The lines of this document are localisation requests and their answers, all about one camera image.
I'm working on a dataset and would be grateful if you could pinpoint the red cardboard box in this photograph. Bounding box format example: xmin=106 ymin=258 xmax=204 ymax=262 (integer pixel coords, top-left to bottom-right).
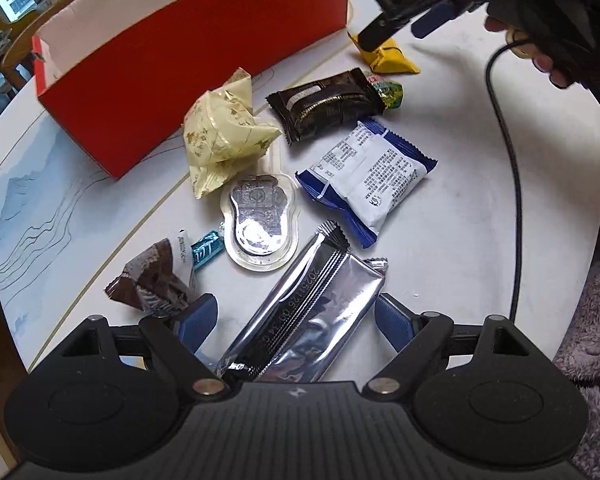
xmin=31 ymin=0 xmax=353 ymax=179

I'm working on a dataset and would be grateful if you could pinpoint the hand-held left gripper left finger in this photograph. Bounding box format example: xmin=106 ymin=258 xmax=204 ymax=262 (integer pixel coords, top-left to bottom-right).
xmin=62 ymin=294 xmax=231 ymax=402

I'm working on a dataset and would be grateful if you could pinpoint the brown chocolate wrapper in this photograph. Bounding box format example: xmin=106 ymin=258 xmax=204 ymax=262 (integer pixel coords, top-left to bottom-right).
xmin=105 ymin=230 xmax=201 ymax=317

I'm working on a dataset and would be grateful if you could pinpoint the blue and white snack packet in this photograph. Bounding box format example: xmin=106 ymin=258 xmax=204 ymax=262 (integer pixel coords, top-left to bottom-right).
xmin=295 ymin=116 xmax=438 ymax=250

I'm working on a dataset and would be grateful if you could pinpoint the dark brown cookie packet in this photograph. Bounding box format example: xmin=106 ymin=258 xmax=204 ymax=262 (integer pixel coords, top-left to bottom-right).
xmin=266 ymin=67 xmax=385 ymax=145

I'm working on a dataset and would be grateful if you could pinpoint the long silver foil packet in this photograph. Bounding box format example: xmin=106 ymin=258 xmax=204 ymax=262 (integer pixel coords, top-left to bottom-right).
xmin=215 ymin=221 xmax=388 ymax=383

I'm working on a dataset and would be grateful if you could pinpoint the green floral candy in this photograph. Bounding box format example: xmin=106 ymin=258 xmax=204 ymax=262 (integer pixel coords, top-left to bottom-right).
xmin=365 ymin=71 xmax=406 ymax=110

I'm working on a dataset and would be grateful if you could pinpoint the yellow snack packet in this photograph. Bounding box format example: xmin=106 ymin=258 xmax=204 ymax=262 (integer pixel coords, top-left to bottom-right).
xmin=347 ymin=32 xmax=421 ymax=76

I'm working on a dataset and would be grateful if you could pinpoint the person's right hand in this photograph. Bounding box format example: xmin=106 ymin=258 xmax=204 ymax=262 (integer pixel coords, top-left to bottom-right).
xmin=484 ymin=0 xmax=600 ymax=121

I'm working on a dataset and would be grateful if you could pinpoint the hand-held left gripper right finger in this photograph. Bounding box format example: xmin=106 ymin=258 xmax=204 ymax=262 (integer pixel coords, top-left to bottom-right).
xmin=362 ymin=294 xmax=531 ymax=402

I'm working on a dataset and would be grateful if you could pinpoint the purple fuzzy clothing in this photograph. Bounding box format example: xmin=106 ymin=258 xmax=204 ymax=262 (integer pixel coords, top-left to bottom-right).
xmin=552 ymin=260 xmax=600 ymax=480

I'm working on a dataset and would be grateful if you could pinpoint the black cable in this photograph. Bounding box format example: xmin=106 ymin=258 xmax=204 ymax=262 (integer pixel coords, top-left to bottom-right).
xmin=485 ymin=40 xmax=531 ymax=323

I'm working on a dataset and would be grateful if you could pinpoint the teal wrapped candy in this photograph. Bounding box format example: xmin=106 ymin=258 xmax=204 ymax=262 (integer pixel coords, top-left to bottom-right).
xmin=190 ymin=224 xmax=228 ymax=271

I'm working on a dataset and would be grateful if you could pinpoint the cream star-print snack packet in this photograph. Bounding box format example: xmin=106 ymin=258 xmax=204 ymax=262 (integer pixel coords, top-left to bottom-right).
xmin=182 ymin=67 xmax=283 ymax=201

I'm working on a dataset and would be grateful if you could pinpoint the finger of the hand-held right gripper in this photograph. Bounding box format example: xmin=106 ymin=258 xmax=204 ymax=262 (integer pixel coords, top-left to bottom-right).
xmin=356 ymin=7 xmax=433 ymax=53
xmin=411 ymin=1 xmax=473 ymax=40

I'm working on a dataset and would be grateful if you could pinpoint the silver foil blister snack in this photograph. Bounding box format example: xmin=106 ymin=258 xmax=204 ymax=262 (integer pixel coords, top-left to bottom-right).
xmin=219 ymin=174 xmax=301 ymax=272

